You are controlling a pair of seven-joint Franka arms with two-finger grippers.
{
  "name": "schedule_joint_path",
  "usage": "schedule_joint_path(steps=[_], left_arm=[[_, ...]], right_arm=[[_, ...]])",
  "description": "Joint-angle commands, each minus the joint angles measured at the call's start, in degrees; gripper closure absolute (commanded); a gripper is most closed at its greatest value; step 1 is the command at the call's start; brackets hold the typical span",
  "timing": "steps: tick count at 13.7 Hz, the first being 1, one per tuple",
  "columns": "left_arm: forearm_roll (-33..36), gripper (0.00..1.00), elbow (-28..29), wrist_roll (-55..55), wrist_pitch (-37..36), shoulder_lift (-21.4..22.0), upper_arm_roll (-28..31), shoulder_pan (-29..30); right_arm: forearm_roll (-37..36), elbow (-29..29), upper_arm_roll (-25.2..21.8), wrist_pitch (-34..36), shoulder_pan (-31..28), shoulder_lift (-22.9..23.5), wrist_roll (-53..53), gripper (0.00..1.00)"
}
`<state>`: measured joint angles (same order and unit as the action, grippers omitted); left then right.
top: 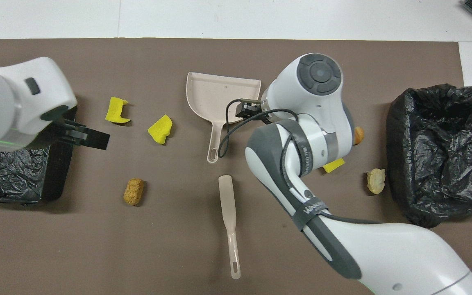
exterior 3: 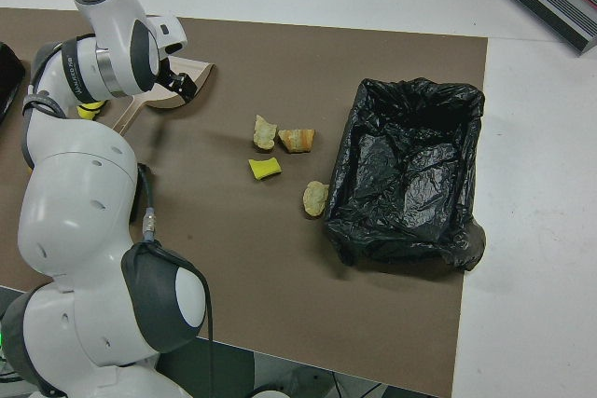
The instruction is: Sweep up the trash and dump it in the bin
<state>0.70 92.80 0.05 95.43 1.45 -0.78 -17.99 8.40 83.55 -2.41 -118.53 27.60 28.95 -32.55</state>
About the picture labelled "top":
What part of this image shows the black bag lined bin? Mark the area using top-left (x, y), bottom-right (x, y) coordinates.
top-left (0, 109), bottom-right (77, 204)
top-left (386, 84), bottom-right (472, 229)

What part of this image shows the yellow sponge wedge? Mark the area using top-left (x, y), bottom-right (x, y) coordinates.
top-left (322, 158), bottom-right (345, 173)

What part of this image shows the beige hand brush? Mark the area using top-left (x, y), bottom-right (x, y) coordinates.
top-left (218, 175), bottom-right (241, 280)

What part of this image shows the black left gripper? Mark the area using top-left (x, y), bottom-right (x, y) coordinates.
top-left (58, 119), bottom-right (111, 151)

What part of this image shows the pale dumpling piece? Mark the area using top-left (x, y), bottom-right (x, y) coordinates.
top-left (366, 168), bottom-right (386, 195)

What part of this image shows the large brown table mat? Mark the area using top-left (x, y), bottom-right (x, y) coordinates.
top-left (0, 38), bottom-right (472, 295)

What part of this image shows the brown bread roll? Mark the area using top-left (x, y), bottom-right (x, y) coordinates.
top-left (123, 178), bottom-right (145, 206)

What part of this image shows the notched yellow sponge piece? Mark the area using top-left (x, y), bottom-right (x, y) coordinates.
top-left (105, 97), bottom-right (131, 124)

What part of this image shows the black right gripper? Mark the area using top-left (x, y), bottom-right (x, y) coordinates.
top-left (235, 98), bottom-right (263, 120)

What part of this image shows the chunky yellow sponge piece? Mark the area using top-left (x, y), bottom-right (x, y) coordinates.
top-left (147, 114), bottom-right (173, 145)

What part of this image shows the beige plastic dustpan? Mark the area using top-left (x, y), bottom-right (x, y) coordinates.
top-left (186, 72), bottom-right (262, 163)

